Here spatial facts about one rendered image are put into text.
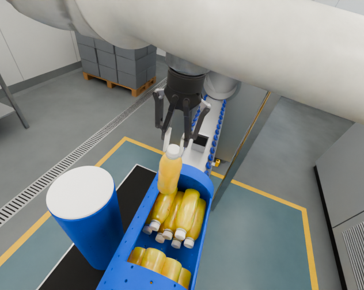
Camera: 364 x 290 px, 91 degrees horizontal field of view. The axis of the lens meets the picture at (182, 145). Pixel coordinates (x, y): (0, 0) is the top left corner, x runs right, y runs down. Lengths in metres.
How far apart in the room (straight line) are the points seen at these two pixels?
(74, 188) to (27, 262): 1.19
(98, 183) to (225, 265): 1.41
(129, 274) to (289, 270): 1.84
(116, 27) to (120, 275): 0.57
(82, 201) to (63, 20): 0.79
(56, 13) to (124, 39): 0.06
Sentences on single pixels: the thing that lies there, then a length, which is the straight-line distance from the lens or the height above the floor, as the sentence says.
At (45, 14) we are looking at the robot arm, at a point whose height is 1.78.
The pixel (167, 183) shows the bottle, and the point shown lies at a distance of 0.58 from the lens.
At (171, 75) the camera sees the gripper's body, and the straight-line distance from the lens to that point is 0.36.
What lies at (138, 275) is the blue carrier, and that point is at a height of 1.23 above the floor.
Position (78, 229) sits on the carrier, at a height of 0.94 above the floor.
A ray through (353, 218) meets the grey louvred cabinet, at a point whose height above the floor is 0.38.
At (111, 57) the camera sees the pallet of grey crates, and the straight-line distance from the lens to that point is 3.66.
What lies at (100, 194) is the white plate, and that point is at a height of 1.04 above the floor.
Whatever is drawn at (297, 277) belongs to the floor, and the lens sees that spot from 2.29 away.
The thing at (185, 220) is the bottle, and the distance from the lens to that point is 0.74.
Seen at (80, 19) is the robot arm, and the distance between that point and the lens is 0.21.
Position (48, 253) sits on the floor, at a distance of 2.05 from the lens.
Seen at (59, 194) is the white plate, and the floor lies 1.04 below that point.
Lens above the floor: 1.82
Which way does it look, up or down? 43 degrees down
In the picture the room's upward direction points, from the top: 12 degrees clockwise
